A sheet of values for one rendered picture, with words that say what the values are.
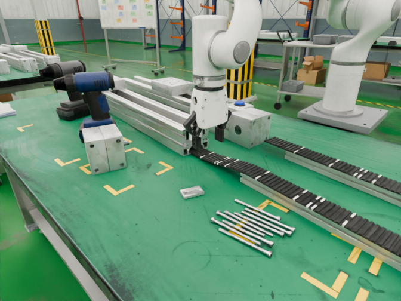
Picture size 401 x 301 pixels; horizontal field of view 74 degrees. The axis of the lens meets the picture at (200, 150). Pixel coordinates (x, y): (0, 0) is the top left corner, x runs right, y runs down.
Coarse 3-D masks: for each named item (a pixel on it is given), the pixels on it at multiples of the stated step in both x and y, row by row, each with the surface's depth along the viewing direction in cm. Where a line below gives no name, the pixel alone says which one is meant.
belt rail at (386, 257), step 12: (240, 180) 67; (252, 180) 64; (264, 192) 62; (276, 192) 59; (288, 204) 57; (300, 204) 55; (312, 216) 53; (324, 228) 52; (336, 228) 51; (348, 240) 49; (360, 240) 48; (372, 252) 46; (384, 252) 44; (396, 264) 43
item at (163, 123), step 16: (112, 96) 108; (128, 96) 113; (112, 112) 113; (128, 112) 100; (144, 112) 90; (160, 112) 97; (176, 112) 90; (144, 128) 94; (160, 128) 85; (176, 128) 78; (176, 144) 80
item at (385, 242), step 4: (388, 232) 46; (392, 232) 46; (384, 236) 45; (388, 236) 46; (392, 236) 46; (396, 236) 45; (380, 240) 45; (384, 240) 45; (388, 240) 45; (392, 240) 45; (396, 240) 45; (376, 244) 44; (380, 244) 44; (384, 244) 44; (388, 244) 44; (392, 244) 44; (384, 248) 44; (388, 248) 43
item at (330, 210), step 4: (332, 204) 53; (328, 208) 52; (332, 208) 52; (336, 208) 52; (340, 208) 52; (320, 212) 52; (324, 212) 51; (328, 212) 52; (332, 212) 51; (336, 212) 52; (324, 216) 51; (328, 216) 50
